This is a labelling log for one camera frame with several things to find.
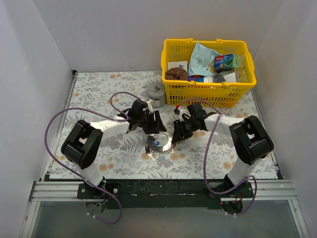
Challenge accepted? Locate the key with blue tag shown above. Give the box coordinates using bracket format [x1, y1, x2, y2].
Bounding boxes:
[150, 138, 160, 146]

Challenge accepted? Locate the light blue chips bag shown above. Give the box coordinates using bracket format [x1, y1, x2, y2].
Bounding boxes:
[188, 42, 221, 77]

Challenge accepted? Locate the white blue bottle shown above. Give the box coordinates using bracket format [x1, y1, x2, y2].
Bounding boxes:
[188, 72, 237, 84]

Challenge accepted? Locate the green sponge pack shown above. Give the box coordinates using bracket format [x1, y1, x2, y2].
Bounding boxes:
[213, 54, 240, 72]

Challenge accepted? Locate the metal disc with keyrings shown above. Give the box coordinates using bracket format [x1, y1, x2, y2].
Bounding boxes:
[147, 132, 173, 153]

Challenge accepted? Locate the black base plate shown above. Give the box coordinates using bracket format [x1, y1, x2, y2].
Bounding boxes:
[77, 179, 254, 209]

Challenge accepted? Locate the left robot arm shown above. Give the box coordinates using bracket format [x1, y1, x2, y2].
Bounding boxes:
[61, 99, 166, 198]

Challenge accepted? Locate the grey paper-wrapped roll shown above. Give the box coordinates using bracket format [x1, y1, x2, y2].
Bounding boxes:
[147, 81, 166, 108]

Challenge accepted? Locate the floral tablecloth mat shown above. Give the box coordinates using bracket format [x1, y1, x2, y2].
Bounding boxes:
[49, 70, 279, 180]

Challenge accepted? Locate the brown round scrunchie item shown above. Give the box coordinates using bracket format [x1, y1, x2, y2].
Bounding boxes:
[165, 67, 188, 81]

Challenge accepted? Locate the white small box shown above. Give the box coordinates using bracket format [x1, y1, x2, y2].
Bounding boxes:
[167, 60, 188, 72]

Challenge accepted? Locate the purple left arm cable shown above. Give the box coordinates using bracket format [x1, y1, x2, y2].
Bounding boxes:
[44, 92, 149, 226]

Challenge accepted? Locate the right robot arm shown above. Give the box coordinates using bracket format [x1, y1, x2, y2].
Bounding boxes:
[172, 102, 274, 197]

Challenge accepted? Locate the yellow plastic basket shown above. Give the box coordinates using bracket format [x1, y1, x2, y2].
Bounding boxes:
[161, 38, 257, 108]

